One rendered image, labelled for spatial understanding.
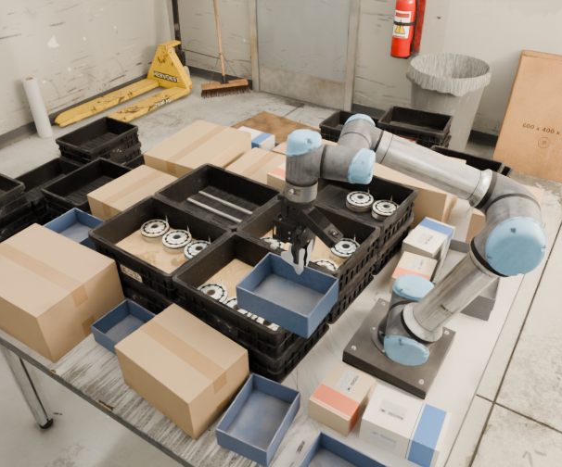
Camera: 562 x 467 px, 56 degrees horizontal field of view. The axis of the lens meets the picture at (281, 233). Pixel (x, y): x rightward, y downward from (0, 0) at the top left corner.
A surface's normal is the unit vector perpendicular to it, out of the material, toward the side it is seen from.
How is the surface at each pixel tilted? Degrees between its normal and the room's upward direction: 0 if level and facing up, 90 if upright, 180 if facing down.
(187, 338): 0
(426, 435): 0
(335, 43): 90
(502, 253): 86
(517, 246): 86
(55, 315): 90
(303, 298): 1
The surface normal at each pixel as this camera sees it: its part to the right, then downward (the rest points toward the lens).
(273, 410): -0.01, -0.81
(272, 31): -0.54, 0.51
